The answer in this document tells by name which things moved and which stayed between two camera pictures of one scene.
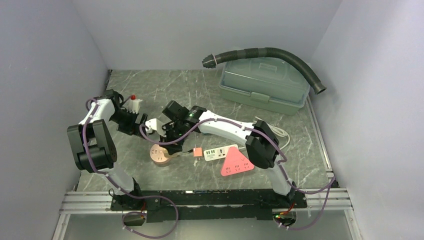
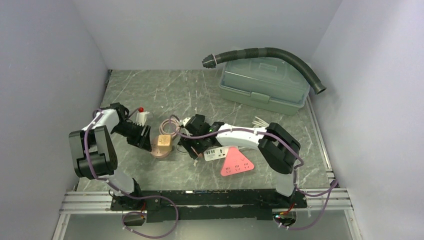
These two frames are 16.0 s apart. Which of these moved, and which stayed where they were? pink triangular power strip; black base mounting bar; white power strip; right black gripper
Moved: right black gripper
Stayed: white power strip; pink triangular power strip; black base mounting bar
